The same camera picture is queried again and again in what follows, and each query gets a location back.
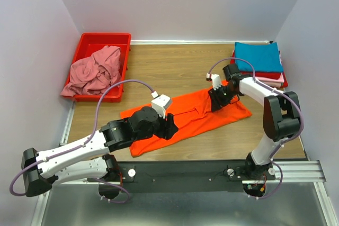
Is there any aluminium rail frame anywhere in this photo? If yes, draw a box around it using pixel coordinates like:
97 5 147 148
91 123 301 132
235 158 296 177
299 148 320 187
32 96 327 225

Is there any blue folded t-shirt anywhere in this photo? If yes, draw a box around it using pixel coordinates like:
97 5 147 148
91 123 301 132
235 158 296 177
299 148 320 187
235 42 283 73

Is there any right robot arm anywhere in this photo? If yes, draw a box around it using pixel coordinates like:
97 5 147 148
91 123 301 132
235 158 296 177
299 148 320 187
206 64 304 179

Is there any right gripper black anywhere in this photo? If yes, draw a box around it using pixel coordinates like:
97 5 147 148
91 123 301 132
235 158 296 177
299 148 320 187
207 84 237 112

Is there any pink folded t-shirt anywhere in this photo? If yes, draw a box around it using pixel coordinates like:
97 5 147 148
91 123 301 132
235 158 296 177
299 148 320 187
256 73 283 88

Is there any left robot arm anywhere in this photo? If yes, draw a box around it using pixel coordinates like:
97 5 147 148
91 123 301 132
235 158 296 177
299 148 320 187
21 106 179 197

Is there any red plastic bin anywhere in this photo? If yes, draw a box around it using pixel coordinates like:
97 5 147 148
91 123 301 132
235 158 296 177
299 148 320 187
63 33 131 102

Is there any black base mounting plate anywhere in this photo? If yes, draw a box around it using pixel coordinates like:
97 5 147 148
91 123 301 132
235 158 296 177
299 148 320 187
86 160 276 194

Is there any red folded t-shirt upper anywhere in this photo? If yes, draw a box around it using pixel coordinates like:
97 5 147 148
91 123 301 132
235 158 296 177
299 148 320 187
230 51 284 82

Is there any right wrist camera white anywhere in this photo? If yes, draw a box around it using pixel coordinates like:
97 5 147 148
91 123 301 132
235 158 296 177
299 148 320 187
206 73 222 91

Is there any dusty pink crumpled t-shirt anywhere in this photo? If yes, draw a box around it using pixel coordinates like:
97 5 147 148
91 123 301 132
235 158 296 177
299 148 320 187
61 46 121 97

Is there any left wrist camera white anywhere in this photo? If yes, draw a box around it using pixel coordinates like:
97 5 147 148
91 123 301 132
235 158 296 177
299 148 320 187
151 91 172 118

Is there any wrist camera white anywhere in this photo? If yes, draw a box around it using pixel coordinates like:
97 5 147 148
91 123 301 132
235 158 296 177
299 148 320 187
206 73 222 91
151 91 172 118

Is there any orange t-shirt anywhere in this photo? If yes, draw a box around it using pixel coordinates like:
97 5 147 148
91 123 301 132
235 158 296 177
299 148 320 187
130 89 252 157

